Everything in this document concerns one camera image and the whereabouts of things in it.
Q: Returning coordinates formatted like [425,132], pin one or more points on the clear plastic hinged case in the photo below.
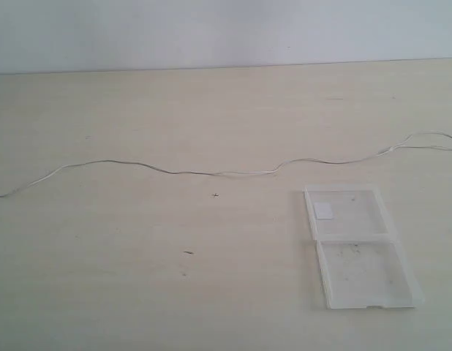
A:
[362,261]

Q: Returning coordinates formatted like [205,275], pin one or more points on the white sticker in case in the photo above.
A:
[323,211]

